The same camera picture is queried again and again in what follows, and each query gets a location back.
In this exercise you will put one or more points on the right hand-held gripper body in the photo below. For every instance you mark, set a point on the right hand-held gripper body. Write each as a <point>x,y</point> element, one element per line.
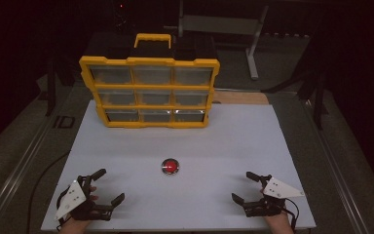
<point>280,190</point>

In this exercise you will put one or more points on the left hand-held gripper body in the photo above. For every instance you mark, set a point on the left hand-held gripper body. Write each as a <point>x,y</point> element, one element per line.
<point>73,200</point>

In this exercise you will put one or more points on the red round button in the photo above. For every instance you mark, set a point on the red round button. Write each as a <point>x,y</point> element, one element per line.
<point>170,166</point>

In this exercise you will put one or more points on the clear plastic organizer drawer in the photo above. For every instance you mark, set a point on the clear plastic organizer drawer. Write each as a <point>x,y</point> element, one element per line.
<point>156,116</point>

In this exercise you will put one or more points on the yellow drawer organizer cabinet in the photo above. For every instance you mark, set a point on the yellow drawer organizer cabinet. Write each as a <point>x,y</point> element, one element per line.
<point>152,87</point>

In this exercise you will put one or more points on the person's left hand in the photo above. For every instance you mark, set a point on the person's left hand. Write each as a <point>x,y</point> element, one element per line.
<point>76,227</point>

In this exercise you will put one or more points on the person's right hand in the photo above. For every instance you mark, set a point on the person's right hand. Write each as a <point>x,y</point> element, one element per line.
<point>279,226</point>

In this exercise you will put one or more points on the wooden board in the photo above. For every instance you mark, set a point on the wooden board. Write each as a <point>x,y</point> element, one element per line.
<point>240,98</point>

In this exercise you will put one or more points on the black tripod stand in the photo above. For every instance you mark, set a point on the black tripod stand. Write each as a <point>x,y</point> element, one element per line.
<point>319,104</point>

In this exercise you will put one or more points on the set of clear plastic drawers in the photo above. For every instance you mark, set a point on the set of clear plastic drawers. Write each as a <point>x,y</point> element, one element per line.
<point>110,74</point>

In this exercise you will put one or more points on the grey metal stand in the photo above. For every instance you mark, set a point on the grey metal stand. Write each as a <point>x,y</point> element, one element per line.
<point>251,58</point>

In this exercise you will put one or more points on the aluminium rail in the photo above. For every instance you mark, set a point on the aluminium rail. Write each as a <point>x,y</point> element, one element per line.
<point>335,169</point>
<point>16,172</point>

